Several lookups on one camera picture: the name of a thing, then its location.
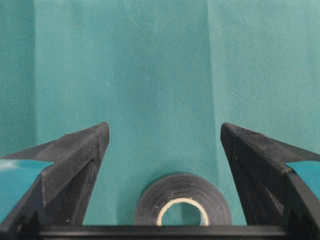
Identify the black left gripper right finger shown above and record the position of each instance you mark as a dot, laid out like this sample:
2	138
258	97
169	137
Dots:
277	184

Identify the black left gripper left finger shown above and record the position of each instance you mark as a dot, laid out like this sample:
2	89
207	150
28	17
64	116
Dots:
51	183

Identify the black tape roll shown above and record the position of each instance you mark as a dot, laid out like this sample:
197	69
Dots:
182	188

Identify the green table cloth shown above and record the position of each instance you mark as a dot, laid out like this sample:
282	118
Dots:
165	75

